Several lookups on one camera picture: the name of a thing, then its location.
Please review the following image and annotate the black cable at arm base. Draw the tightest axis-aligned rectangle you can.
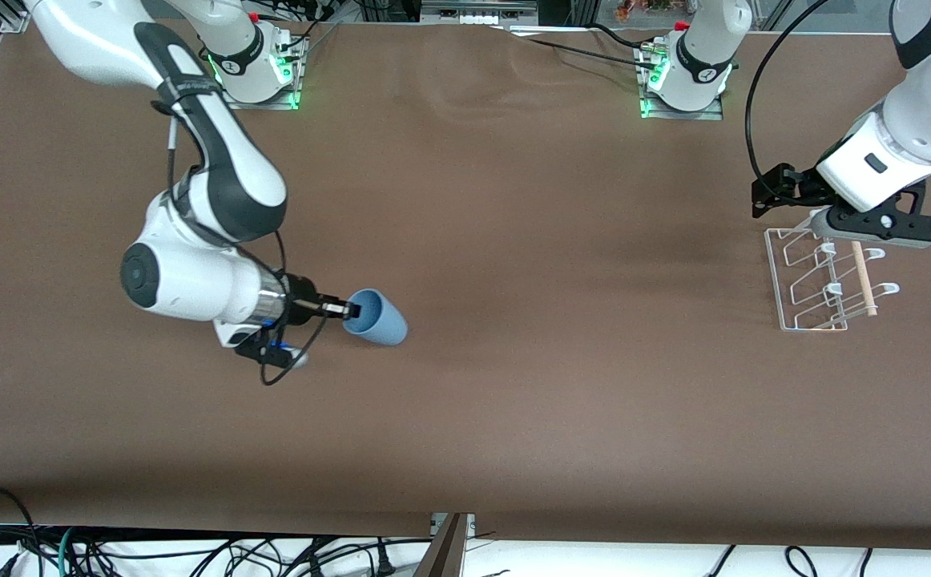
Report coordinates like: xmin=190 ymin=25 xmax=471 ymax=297
xmin=269 ymin=0 xmax=342 ymax=61

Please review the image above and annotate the white power strip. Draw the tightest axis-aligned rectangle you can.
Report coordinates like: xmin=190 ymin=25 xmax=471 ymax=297
xmin=421 ymin=0 xmax=538 ymax=26

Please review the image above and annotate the blue plastic cup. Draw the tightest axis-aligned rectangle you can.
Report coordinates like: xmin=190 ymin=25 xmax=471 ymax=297
xmin=342 ymin=288 xmax=409 ymax=347

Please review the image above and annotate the black cable on table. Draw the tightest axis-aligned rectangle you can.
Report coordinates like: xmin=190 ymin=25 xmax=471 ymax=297
xmin=510 ymin=22 xmax=663 ymax=69

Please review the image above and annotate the teal floor cable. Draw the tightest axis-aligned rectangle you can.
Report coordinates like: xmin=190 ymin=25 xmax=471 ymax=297
xmin=57 ymin=527 xmax=79 ymax=577

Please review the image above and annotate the silver metal bracket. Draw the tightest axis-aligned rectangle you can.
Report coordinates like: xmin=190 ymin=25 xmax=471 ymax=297
xmin=431 ymin=513 xmax=477 ymax=539

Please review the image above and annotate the brown table cover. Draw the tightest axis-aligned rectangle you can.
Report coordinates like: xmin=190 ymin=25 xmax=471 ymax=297
xmin=0 ymin=14 xmax=931 ymax=552

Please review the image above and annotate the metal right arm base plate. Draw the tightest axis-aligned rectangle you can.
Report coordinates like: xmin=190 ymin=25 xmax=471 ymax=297
xmin=216 ymin=32 xmax=306 ymax=111

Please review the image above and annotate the dark table leg beam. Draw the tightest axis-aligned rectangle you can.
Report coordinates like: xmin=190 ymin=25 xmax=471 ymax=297
xmin=413 ymin=513 xmax=467 ymax=577

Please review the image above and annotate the white wire cup rack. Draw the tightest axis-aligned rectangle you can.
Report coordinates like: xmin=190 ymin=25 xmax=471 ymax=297
xmin=764 ymin=227 xmax=901 ymax=333

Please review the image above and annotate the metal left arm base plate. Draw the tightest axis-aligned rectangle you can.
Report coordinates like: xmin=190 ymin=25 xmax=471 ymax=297
xmin=638 ymin=44 xmax=725 ymax=121

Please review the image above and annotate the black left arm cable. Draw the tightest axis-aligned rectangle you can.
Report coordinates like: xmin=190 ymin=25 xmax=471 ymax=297
xmin=744 ymin=0 xmax=835 ymax=182

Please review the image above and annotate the wooden rack rod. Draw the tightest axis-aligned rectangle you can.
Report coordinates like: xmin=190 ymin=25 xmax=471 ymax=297
xmin=851 ymin=240 xmax=878 ymax=317

